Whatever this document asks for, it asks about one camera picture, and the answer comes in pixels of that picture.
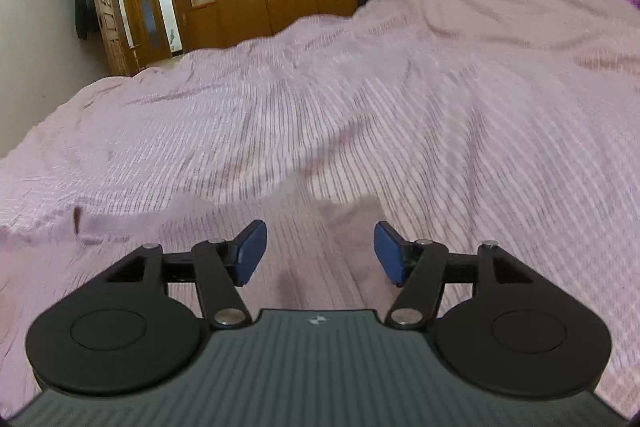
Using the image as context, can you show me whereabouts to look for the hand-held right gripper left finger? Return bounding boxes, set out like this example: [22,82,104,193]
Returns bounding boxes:
[102,219,268,330]

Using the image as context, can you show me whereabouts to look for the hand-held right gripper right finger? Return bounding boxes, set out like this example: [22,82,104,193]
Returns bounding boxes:
[374,220,537,330]

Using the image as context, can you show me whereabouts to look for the lilac knit cardigan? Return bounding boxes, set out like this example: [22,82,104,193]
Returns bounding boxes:
[0,194,390,308]

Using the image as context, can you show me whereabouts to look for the pink checked bedspread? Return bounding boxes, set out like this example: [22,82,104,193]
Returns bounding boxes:
[0,0,640,410]

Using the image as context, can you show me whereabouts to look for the wooden door with glass pane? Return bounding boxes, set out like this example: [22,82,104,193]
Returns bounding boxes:
[122,0,173,65]

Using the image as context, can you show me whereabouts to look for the open wooden room door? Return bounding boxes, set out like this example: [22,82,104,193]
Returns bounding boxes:
[87,0,132,78]

